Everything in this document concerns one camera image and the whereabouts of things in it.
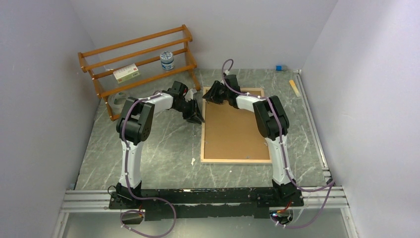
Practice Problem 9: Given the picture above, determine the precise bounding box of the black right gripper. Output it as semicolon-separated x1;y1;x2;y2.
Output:
202;81;229;105

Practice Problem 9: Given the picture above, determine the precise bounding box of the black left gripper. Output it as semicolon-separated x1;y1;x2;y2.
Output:
174;99;205;125

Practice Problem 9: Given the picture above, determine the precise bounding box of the light wooden picture frame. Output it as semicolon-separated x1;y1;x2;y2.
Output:
200;86;273;165

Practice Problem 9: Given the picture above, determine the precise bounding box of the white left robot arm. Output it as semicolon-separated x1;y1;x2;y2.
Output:
116;81;205;208

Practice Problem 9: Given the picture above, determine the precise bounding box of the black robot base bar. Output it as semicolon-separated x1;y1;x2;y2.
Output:
109;184;304;221

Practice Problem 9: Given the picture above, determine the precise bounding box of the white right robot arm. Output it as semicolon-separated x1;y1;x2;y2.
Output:
203;73;297;206

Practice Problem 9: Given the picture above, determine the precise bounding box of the white blue jar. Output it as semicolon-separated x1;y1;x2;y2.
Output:
159;51;175;70

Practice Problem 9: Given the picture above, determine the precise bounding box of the orange wooden shelf rack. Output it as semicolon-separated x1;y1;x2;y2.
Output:
78;24;201;121

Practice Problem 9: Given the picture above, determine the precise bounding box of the small yellow wooden stick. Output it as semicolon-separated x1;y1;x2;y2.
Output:
289;80;301;97

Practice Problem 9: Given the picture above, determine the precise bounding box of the white green box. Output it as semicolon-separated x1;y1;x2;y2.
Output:
113;63;140;84

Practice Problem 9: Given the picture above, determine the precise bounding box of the clear tape roll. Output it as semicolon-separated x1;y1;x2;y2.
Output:
108;91;129;111

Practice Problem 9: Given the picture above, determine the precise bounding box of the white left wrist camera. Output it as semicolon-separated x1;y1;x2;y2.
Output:
184;88;197;102

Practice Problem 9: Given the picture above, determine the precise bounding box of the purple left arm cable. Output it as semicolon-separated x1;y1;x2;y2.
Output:
120;90;178;238

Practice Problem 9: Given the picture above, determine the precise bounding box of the aluminium rail frame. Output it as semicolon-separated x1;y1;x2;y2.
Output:
53;69;358;238

